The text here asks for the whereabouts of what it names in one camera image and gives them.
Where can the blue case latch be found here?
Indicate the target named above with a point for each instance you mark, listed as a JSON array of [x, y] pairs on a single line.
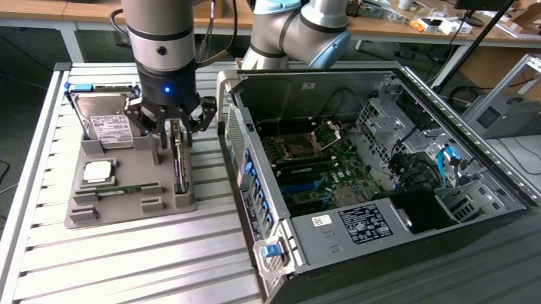
[[269, 251]]

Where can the perforated metal bracket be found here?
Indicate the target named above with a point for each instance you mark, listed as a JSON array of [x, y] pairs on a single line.
[[468, 199]]

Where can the metal disk bay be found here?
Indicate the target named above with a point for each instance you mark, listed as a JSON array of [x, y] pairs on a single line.
[[379, 123]]

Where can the silver CPU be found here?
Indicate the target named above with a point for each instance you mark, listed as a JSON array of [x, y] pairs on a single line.
[[97, 172]]

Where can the silver hard disk drive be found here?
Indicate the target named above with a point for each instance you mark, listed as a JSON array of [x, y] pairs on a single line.
[[96, 107]]

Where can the graphics card with metal bracket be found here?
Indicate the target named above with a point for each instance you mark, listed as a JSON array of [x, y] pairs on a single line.
[[180, 171]]

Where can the open PC case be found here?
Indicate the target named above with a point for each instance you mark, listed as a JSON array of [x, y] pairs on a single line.
[[236, 149]]

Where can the grey computer tower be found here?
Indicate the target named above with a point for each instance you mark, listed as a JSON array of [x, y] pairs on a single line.
[[506, 120]]

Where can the silver metal box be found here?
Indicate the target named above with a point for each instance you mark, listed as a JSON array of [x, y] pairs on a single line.
[[368, 9]]

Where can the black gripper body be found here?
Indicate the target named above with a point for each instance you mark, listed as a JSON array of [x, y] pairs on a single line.
[[168, 85]]

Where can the black stand pole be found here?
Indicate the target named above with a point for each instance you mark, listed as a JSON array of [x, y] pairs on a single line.
[[472, 46]]

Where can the green motherboard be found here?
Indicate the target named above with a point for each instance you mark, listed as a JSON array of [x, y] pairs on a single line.
[[349, 171]]

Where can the white cup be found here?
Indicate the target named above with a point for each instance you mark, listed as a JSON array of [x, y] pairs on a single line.
[[406, 3]]

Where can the metal socket cover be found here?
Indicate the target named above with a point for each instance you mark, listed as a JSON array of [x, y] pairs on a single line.
[[327, 134]]

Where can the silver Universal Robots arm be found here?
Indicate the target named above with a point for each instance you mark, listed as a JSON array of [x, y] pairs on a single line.
[[160, 19]]

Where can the green RAM stick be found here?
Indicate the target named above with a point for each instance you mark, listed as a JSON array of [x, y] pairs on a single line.
[[120, 190]]

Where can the blue expansion slot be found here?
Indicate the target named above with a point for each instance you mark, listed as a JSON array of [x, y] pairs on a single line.
[[297, 188]]

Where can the orange white small box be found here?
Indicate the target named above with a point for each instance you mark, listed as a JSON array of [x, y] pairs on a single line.
[[426, 24]]

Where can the grey power supply unit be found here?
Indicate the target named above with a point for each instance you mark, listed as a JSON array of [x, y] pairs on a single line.
[[320, 244]]

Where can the wooden desk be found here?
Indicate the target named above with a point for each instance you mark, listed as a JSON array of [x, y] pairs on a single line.
[[41, 12], [523, 40]]

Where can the blue disk carrier frame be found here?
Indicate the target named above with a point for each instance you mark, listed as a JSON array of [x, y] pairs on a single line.
[[81, 87]]

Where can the grey parts rack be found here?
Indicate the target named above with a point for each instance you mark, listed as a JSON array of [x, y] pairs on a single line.
[[126, 171]]

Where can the black monitor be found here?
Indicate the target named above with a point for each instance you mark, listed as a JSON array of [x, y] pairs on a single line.
[[476, 3]]

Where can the aluminium profile frame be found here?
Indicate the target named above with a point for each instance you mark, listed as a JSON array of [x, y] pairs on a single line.
[[512, 71]]

